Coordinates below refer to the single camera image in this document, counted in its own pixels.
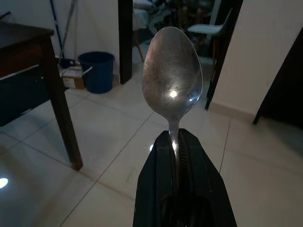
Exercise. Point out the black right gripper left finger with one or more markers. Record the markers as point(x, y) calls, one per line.
point(154, 184)

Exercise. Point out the white moulded chair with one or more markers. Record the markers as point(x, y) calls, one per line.
point(208, 30)

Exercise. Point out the dark wooden door frame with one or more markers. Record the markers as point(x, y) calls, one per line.
point(125, 40)

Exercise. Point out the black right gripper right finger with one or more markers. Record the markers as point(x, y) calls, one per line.
point(203, 179)

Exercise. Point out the steel spoon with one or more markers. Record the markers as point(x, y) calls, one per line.
point(171, 73)

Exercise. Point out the dark wooden table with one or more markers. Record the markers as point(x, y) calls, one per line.
point(30, 78)

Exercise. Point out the blue plastic bucket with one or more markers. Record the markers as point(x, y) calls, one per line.
point(97, 72)

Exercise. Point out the cardboard box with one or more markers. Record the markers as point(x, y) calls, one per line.
point(72, 78)

